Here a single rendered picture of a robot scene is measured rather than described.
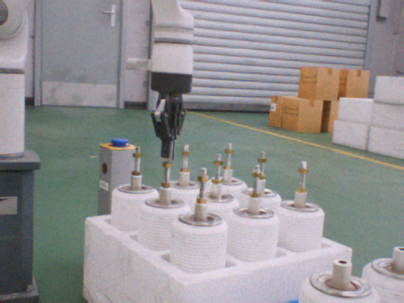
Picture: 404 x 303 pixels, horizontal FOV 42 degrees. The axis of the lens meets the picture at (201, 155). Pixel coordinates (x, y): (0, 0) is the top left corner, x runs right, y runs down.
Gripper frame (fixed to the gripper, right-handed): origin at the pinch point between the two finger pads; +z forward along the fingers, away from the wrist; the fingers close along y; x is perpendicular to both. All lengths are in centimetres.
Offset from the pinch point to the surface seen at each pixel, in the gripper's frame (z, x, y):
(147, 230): 14.3, 1.4, -4.4
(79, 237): 35, 41, 41
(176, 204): 9.8, -2.6, -1.0
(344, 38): -71, -4, 664
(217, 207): 10.9, -9.0, 4.8
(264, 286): 20.7, -20.8, -5.2
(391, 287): 11.0, -39.4, -21.6
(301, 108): 13, 16, 392
